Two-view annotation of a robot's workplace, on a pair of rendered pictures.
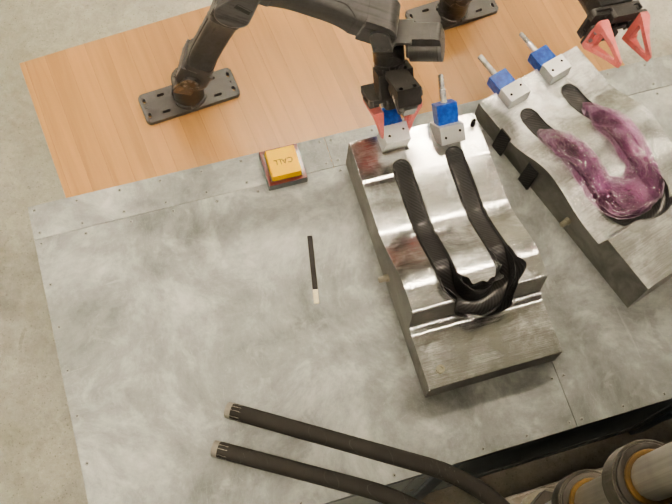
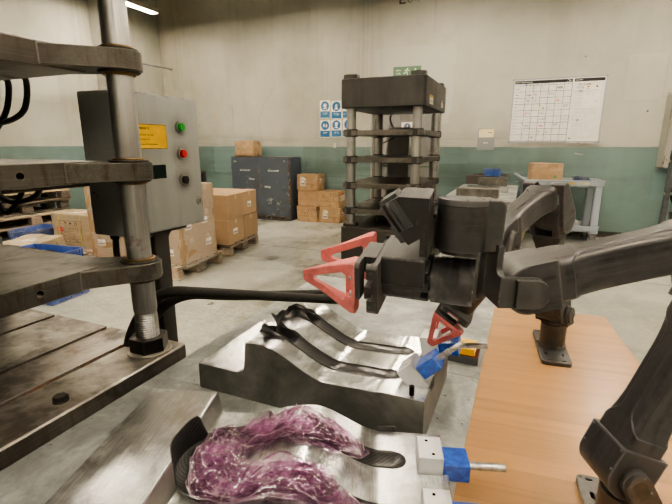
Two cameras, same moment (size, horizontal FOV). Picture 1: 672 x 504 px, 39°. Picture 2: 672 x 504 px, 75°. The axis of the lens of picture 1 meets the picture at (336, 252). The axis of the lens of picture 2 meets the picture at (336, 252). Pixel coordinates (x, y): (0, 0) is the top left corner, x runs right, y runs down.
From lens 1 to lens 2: 2.02 m
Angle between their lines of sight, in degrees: 93
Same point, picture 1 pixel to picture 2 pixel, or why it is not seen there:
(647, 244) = (175, 409)
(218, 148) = (498, 344)
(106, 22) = not seen: outside the picture
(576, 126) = (341, 470)
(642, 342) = not seen: hidden behind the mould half
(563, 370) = (189, 386)
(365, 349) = not seen: hidden behind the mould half
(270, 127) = (503, 364)
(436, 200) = (364, 355)
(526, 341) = (228, 354)
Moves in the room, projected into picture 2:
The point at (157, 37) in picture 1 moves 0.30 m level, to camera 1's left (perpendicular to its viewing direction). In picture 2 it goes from (617, 354) to (651, 324)
